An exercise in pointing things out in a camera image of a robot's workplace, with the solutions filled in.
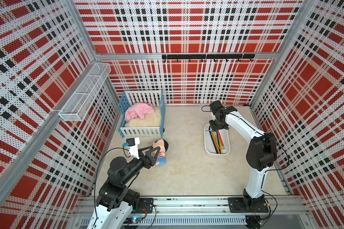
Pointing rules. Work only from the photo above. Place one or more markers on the white plastic storage box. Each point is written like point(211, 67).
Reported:
point(209, 146)

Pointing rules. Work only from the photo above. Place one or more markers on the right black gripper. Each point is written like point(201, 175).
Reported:
point(214, 128)

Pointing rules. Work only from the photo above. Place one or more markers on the blue white toy crib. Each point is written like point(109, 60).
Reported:
point(129, 98)

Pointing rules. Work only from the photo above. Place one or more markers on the plush doll striped hat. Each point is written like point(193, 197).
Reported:
point(163, 145)

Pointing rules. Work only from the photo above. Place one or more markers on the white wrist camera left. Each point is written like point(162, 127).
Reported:
point(132, 146)

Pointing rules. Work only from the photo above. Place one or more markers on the red sleeve hex key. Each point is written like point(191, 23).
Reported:
point(221, 140)

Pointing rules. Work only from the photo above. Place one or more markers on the pink plush blanket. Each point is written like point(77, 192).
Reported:
point(138, 110)

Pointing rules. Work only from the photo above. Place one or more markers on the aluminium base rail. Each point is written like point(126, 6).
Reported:
point(167, 212)

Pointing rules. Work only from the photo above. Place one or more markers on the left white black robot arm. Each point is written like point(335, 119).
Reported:
point(115, 200)

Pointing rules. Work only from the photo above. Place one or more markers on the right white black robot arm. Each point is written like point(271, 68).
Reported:
point(261, 153)

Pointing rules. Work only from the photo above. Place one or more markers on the black large hex key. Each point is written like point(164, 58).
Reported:
point(213, 141)

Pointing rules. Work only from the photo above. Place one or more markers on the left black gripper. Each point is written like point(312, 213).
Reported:
point(150, 161)

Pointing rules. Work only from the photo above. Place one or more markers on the white wire mesh shelf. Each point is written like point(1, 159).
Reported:
point(81, 100)

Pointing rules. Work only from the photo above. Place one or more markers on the orange sleeve hex key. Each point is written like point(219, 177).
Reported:
point(215, 142)

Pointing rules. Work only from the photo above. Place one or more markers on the black wall hook rail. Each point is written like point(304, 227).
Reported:
point(208, 57)

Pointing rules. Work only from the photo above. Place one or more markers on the cream fluffy mattress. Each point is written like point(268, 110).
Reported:
point(150, 120)

